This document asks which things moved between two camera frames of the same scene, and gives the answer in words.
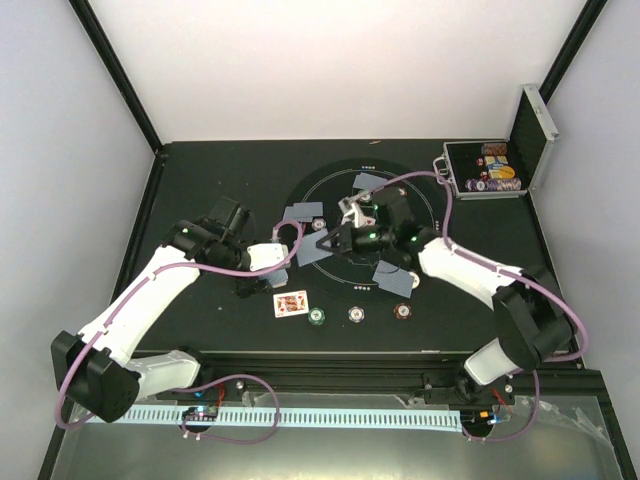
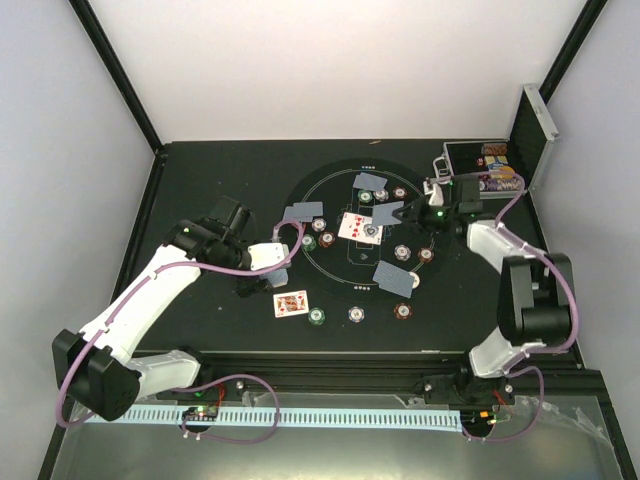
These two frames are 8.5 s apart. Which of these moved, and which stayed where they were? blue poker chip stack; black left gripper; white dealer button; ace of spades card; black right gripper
Moved: ace of spades card; black right gripper
Stayed: blue poker chip stack; black left gripper; white dealer button
